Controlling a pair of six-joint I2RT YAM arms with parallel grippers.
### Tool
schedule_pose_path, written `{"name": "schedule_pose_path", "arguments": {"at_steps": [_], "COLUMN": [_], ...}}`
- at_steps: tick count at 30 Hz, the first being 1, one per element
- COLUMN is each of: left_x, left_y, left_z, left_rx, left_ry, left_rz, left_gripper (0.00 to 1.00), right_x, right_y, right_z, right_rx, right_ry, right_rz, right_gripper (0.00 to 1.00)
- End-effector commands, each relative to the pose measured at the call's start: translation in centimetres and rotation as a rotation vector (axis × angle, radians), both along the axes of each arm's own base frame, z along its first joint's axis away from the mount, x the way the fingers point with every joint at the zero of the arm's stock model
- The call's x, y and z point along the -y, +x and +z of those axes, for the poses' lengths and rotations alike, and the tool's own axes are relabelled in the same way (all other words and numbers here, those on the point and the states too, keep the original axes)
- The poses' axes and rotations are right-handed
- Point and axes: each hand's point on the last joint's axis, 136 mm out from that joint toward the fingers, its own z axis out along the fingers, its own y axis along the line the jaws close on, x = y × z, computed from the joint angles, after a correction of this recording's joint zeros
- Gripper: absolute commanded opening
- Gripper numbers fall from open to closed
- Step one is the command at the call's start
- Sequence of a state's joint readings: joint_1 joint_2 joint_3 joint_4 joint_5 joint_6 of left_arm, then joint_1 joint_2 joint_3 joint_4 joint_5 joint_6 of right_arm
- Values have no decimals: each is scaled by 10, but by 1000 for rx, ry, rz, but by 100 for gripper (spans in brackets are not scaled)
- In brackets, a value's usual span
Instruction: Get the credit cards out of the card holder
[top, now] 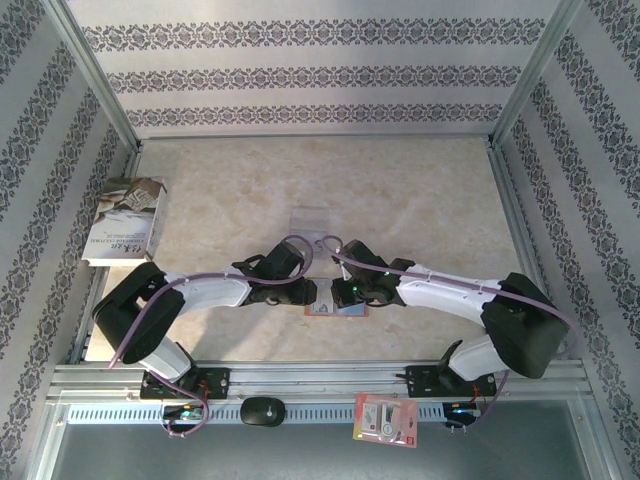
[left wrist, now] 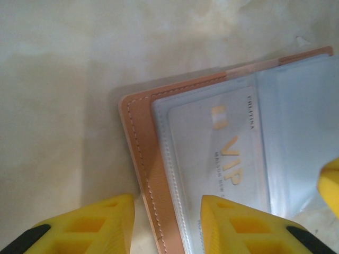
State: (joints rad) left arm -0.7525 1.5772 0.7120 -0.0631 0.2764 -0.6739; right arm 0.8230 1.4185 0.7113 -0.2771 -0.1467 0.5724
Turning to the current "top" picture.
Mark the pink leather card holder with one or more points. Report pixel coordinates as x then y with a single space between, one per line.
310 314

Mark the grey metal plate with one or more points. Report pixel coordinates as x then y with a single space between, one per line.
320 455

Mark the black computer mouse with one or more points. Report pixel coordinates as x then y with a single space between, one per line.
262 411

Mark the silver VIP card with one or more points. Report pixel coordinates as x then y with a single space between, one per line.
321 248
356 310
324 300

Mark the aluminium mounting rail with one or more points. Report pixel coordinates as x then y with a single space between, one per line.
320 375

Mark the green circuit board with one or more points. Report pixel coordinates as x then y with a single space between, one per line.
185 413

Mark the white paperback book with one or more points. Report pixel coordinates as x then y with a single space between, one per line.
125 220

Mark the red USB drive blister pack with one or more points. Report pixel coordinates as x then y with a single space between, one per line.
385 420

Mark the clear plastic bag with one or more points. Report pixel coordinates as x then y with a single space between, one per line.
307 220

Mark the aluminium frame side rail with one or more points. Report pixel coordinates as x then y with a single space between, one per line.
131 162
520 225

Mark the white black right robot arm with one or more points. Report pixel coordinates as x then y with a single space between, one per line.
440 292

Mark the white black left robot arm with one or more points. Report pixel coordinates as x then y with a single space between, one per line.
210 292

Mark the aluminium frame back rail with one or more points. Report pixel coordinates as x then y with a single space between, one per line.
315 136

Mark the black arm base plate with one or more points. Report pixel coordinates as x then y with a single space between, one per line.
217 382
422 380

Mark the aluminium frame post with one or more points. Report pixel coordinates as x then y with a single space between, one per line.
95 75
533 75

